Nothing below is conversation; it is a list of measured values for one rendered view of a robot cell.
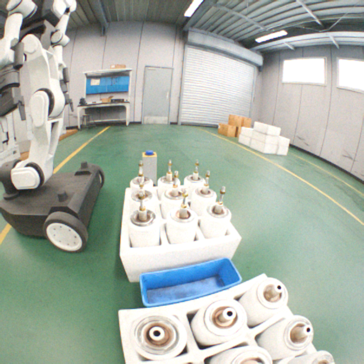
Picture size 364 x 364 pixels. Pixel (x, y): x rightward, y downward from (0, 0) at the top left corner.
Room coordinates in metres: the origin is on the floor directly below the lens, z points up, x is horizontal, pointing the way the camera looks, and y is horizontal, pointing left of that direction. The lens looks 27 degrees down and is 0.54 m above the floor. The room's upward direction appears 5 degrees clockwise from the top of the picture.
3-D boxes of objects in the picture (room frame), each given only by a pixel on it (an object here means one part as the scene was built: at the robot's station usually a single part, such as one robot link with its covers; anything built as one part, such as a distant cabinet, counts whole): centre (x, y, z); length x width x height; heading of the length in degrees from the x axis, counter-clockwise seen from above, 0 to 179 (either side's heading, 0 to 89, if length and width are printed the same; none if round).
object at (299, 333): (-0.01, -0.25, 0.26); 0.02 x 0.02 x 0.03
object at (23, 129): (2.16, 2.93, 0.45); 1.51 x 0.57 x 0.74; 18
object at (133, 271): (0.47, 0.02, 0.09); 0.39 x 0.39 x 0.18; 17
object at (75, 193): (0.49, 0.77, 0.19); 0.64 x 0.52 x 0.33; 108
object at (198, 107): (6.10, -1.17, 1.55); 3.20 x 0.12 x 3.10; 108
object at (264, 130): (2.83, -1.56, 0.45); 0.39 x 0.39 x 0.18; 19
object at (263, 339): (-0.01, -0.25, 0.16); 0.10 x 0.10 x 0.18
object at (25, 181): (0.48, 0.80, 0.28); 0.21 x 0.20 x 0.13; 108
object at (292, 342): (-0.01, -0.25, 0.25); 0.08 x 0.08 x 0.01
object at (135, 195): (0.44, 0.14, 0.25); 0.08 x 0.08 x 0.01
